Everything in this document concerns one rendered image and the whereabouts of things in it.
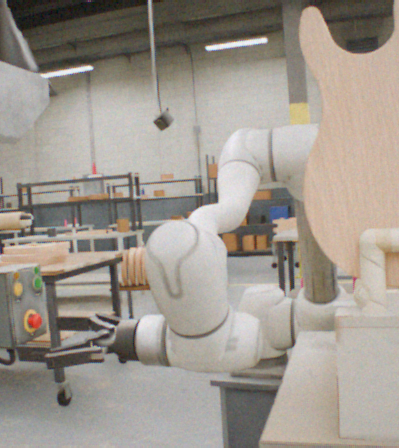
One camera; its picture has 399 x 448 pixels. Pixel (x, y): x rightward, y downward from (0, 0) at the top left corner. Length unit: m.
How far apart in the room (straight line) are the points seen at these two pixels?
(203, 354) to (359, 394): 0.25
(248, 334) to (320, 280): 0.67
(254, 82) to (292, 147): 11.11
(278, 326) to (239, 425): 0.34
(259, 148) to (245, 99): 11.06
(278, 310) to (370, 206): 0.93
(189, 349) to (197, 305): 0.11
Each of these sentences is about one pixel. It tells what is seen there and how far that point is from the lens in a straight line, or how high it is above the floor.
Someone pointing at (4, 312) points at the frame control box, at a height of 1.02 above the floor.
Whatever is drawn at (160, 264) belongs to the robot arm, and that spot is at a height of 1.18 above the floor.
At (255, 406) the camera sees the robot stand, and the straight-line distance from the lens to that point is 1.66.
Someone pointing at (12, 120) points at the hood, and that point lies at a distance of 0.95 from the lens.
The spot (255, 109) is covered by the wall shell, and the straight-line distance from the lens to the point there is 12.19.
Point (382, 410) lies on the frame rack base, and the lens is 0.74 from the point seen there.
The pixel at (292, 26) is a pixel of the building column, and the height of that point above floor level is 3.74.
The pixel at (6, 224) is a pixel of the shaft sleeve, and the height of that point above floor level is 1.24.
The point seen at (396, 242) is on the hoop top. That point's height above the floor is 1.19.
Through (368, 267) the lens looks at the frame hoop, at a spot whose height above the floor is 1.16.
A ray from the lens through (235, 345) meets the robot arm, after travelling 0.82.
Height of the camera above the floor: 1.27
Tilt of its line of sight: 3 degrees down
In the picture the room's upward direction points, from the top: 4 degrees counter-clockwise
